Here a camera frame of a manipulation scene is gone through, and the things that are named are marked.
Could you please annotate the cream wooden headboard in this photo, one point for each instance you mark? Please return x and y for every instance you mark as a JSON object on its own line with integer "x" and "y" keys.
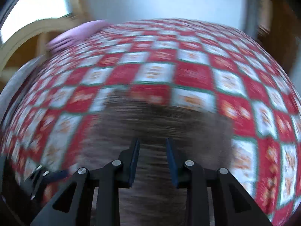
{"x": 29, "y": 42}

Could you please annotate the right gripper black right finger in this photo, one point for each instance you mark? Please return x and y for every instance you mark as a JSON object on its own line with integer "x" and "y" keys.
{"x": 232, "y": 204}

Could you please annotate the pink folded blanket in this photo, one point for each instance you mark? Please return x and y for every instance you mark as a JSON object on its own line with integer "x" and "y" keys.
{"x": 76, "y": 35}

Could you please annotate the brown knitted garment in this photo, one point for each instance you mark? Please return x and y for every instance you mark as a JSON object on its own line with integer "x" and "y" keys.
{"x": 204, "y": 137}

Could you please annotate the red patchwork bear bedspread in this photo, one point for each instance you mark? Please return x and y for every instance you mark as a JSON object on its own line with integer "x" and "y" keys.
{"x": 184, "y": 63}

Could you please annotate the bright window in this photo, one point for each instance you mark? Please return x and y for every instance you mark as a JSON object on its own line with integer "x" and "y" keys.
{"x": 28, "y": 11}

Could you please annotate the grey striped pillow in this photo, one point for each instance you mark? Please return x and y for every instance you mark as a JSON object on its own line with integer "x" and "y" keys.
{"x": 16, "y": 82}

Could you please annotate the dark wooden door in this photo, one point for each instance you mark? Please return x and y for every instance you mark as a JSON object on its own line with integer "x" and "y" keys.
{"x": 279, "y": 32}

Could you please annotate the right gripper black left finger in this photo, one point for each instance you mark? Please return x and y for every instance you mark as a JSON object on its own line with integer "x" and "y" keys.
{"x": 72, "y": 204}

